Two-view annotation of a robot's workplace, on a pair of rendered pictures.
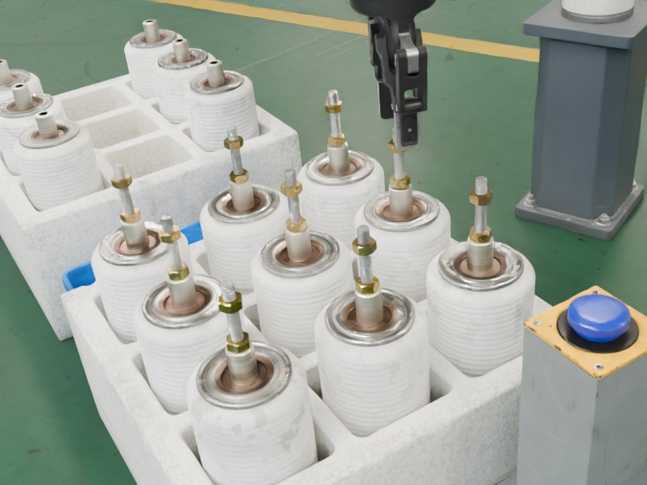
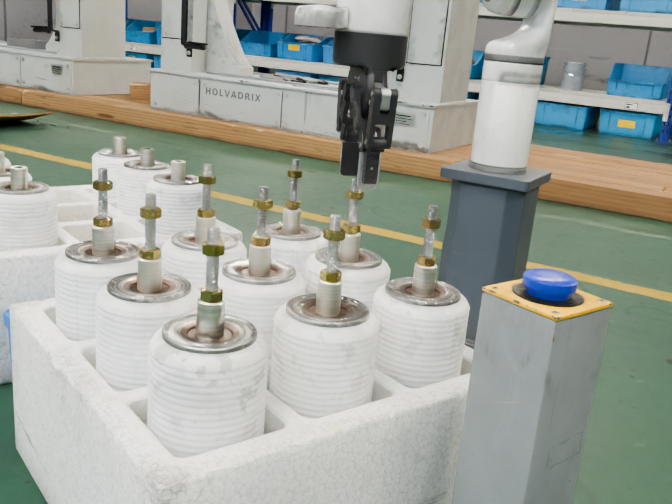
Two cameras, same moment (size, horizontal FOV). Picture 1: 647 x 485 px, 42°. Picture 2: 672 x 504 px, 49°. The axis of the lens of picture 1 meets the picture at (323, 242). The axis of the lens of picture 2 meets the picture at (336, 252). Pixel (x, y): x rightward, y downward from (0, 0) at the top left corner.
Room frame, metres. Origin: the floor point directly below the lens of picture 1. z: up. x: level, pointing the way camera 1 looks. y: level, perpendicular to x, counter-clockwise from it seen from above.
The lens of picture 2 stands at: (-0.05, 0.08, 0.49)
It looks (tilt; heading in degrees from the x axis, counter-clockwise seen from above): 16 degrees down; 349
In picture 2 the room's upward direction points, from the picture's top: 5 degrees clockwise
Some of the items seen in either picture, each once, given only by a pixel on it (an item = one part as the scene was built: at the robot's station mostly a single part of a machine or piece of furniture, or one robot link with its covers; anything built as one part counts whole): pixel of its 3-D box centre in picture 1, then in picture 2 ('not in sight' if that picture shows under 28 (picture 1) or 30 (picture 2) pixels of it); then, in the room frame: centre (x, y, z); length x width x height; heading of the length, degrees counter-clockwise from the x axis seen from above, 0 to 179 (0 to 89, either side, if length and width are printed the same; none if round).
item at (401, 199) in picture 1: (401, 199); (349, 247); (0.71, -0.08, 0.26); 0.02 x 0.02 x 0.03
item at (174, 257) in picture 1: (173, 254); (150, 234); (0.60, 0.13, 0.30); 0.01 x 0.01 x 0.08
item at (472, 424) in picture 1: (316, 381); (250, 413); (0.66, 0.02, 0.09); 0.39 x 0.39 x 0.18; 28
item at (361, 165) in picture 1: (339, 167); (290, 231); (0.82, -0.03, 0.25); 0.08 x 0.08 x 0.01
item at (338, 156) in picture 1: (338, 158); (291, 221); (0.82, -0.03, 0.26); 0.02 x 0.02 x 0.03
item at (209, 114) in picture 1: (227, 141); (176, 235); (1.10, 0.12, 0.16); 0.10 x 0.10 x 0.18
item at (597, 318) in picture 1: (598, 321); (548, 287); (0.44, -0.18, 0.32); 0.04 x 0.04 x 0.02
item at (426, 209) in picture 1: (401, 211); (348, 258); (0.71, -0.08, 0.25); 0.08 x 0.08 x 0.01
